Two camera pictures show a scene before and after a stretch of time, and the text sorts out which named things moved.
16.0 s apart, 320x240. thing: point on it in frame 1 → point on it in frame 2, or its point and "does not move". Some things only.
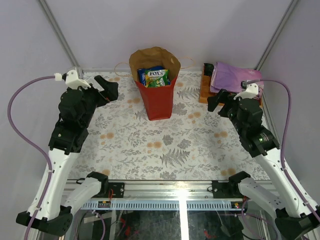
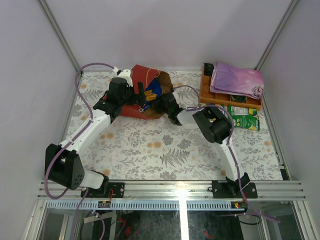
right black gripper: x=221 y=97 → x=155 y=104
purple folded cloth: x=229 y=77 does not move
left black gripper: x=97 y=91 → x=141 y=92
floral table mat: x=199 y=142 does not move
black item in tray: x=208 y=68 does not move
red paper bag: x=158 y=100 → x=155 y=83
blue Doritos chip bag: x=141 y=72 → x=152 y=92
